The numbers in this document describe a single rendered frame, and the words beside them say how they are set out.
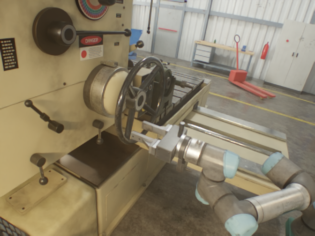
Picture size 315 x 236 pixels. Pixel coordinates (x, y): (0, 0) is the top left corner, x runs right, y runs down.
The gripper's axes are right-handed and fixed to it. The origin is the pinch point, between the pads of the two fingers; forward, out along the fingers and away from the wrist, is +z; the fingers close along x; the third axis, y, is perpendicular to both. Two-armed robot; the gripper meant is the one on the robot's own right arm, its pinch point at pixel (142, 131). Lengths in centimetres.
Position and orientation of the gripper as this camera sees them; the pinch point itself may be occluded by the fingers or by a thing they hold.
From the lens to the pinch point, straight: 68.6
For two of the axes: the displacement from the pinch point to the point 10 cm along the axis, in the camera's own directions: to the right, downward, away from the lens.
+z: -8.9, -3.1, 3.4
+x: -4.6, 4.5, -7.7
